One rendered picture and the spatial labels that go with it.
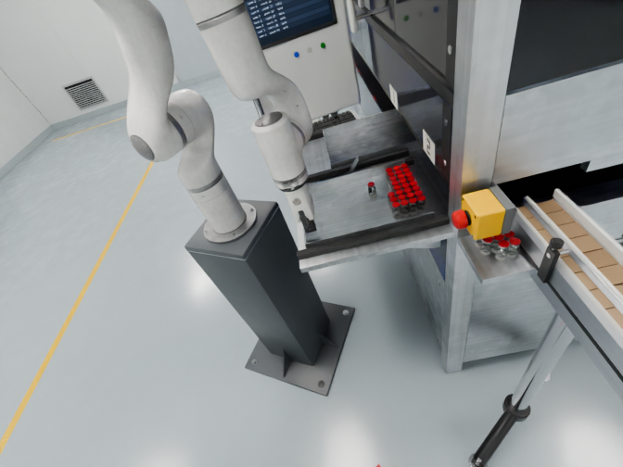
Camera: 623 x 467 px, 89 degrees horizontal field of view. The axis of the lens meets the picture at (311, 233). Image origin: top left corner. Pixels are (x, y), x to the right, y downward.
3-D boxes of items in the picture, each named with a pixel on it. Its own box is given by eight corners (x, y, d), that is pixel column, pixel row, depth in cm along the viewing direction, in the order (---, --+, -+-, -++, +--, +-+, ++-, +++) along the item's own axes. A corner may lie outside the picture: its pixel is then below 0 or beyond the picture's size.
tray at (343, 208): (404, 168, 101) (404, 158, 99) (434, 221, 82) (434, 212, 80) (302, 195, 105) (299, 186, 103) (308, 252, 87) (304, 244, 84)
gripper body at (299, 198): (307, 185, 73) (319, 220, 80) (304, 162, 80) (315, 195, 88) (276, 194, 74) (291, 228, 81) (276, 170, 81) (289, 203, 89)
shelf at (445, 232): (404, 112, 129) (404, 107, 128) (487, 229, 79) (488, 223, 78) (292, 145, 135) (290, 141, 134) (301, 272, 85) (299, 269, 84)
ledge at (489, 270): (516, 229, 77) (517, 223, 75) (550, 271, 67) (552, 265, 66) (457, 243, 79) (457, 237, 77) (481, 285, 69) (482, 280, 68)
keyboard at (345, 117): (350, 113, 154) (349, 107, 152) (360, 124, 143) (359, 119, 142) (273, 140, 156) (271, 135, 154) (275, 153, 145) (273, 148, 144)
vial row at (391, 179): (392, 179, 99) (391, 166, 96) (410, 216, 86) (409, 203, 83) (386, 181, 99) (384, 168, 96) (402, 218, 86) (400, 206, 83)
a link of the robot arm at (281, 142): (284, 157, 80) (264, 180, 75) (265, 107, 71) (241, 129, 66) (312, 158, 76) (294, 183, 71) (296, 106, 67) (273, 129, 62)
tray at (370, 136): (408, 113, 124) (407, 104, 122) (431, 145, 106) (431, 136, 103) (324, 137, 129) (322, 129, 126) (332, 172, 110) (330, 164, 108)
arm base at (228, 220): (194, 241, 107) (162, 199, 94) (223, 203, 118) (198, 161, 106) (239, 246, 99) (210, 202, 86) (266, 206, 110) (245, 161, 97)
